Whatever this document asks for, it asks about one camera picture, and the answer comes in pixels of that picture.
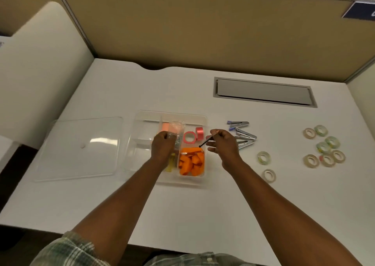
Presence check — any white side panel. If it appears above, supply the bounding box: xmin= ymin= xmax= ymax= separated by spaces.
xmin=0 ymin=1 xmax=95 ymax=150

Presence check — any clear plastic lid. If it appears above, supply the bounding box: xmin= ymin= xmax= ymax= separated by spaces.
xmin=33 ymin=116 xmax=124 ymax=183

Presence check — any green plaid shirt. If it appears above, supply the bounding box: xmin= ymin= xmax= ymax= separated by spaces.
xmin=29 ymin=231 xmax=258 ymax=266

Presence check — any pile of orange ribbon pieces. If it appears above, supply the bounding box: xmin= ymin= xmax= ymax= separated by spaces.
xmin=178 ymin=147 xmax=205 ymax=176

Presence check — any peach tape roll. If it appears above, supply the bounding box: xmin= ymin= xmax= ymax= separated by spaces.
xmin=160 ymin=122 xmax=178 ymax=134

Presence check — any dark blue sign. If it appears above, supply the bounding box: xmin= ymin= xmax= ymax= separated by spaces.
xmin=342 ymin=1 xmax=375 ymax=21

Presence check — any person's right forearm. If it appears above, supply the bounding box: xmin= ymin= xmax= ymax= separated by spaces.
xmin=222 ymin=157 xmax=364 ymax=266

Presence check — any clear plastic organizer box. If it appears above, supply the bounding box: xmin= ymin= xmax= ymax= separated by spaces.
xmin=124 ymin=110 xmax=208 ymax=186

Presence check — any person's left forearm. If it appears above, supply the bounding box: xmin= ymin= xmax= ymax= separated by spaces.
xmin=70 ymin=157 xmax=169 ymax=266

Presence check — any tan cubicle partition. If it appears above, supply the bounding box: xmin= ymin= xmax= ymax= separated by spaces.
xmin=0 ymin=0 xmax=59 ymax=37
xmin=54 ymin=0 xmax=375 ymax=83

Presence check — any yellow ribbon piece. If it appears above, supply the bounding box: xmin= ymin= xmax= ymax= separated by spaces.
xmin=165 ymin=153 xmax=177 ymax=173

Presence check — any person's left hand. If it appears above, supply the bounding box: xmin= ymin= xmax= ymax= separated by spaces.
xmin=150 ymin=130 xmax=178 ymax=165

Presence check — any group of clear tape rolls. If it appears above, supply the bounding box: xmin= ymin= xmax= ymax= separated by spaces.
xmin=257 ymin=124 xmax=346 ymax=184

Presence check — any grey desk cable cover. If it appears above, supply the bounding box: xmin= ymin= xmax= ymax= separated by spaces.
xmin=213 ymin=77 xmax=318 ymax=109

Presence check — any person's right hand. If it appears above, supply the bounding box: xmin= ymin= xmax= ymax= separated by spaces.
xmin=206 ymin=129 xmax=242 ymax=171

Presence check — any clear plastic bag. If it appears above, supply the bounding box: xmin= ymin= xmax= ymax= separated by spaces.
xmin=168 ymin=121 xmax=186 ymax=152

